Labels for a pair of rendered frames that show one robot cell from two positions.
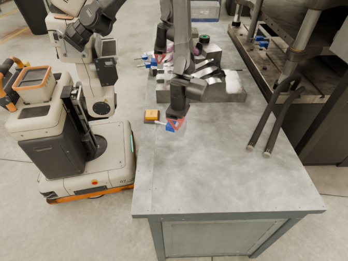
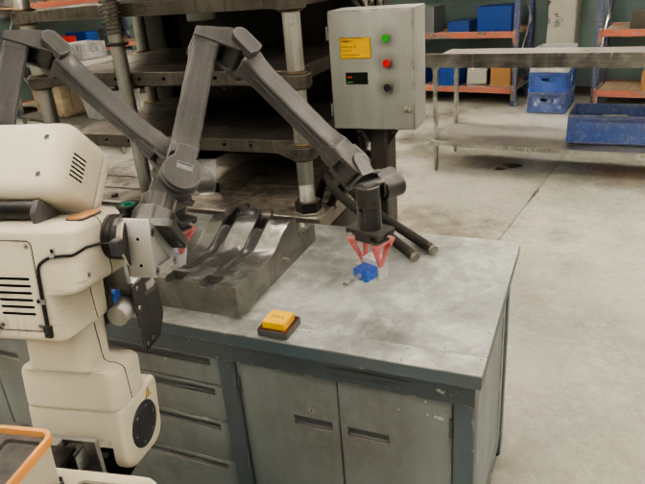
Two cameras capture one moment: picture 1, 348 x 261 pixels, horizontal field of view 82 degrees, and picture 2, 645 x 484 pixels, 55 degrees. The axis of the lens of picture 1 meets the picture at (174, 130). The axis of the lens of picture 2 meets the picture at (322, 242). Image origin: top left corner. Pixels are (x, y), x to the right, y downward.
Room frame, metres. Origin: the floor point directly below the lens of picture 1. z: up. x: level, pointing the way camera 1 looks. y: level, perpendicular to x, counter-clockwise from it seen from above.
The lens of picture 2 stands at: (0.10, 1.24, 1.61)
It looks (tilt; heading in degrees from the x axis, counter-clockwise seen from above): 24 degrees down; 296
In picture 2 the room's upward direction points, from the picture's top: 5 degrees counter-clockwise
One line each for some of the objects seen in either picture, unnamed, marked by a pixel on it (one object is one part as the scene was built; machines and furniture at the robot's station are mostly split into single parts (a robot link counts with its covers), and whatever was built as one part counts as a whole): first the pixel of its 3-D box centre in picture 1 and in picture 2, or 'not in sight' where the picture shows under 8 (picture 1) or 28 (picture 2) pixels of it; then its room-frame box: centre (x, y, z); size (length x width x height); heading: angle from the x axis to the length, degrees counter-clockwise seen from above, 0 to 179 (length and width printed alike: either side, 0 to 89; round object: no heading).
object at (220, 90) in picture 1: (199, 80); (240, 249); (1.04, -0.15, 0.87); 0.50 x 0.26 x 0.14; 91
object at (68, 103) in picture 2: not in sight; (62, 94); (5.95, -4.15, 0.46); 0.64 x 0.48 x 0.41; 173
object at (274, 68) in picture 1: (293, 52); (225, 178); (1.66, -1.01, 0.76); 1.30 x 0.84 x 0.07; 1
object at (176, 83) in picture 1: (179, 87); (370, 194); (0.58, -0.02, 1.12); 0.07 x 0.06 x 0.07; 63
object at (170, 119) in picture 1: (177, 118); (375, 248); (0.57, -0.01, 0.99); 0.07 x 0.07 x 0.09; 71
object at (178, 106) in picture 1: (178, 101); (370, 219); (0.58, -0.02, 1.06); 0.10 x 0.07 x 0.07; 161
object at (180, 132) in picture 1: (169, 125); (362, 274); (0.59, 0.02, 0.93); 0.13 x 0.05 x 0.05; 70
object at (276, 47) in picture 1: (292, 41); (222, 159); (1.61, -0.93, 0.87); 0.50 x 0.27 x 0.17; 91
